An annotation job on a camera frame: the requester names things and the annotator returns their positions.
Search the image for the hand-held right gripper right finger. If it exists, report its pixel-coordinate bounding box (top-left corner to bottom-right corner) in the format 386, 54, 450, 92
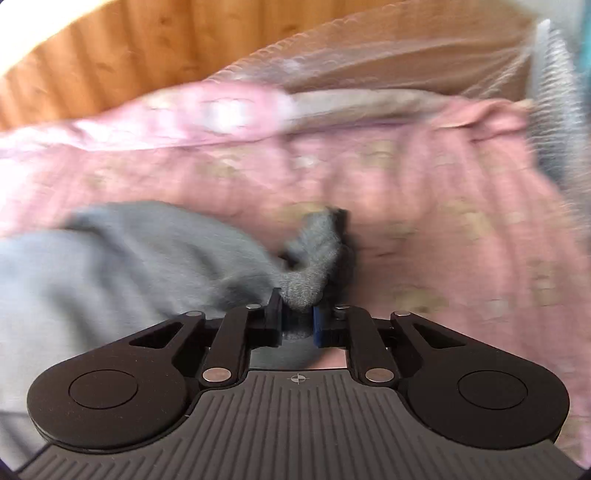
312, 301, 467, 385

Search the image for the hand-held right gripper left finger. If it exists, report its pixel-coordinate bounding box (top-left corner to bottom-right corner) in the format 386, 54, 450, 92
129, 288, 290, 385

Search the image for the grey garment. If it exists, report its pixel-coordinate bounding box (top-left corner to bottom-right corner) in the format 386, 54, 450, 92
0, 199, 354, 467

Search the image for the pink bear print blanket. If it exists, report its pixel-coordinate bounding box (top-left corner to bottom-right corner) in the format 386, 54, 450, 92
0, 82, 591, 462

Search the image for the clear bubble wrap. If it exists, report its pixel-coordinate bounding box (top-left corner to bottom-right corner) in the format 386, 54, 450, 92
203, 4, 583, 185

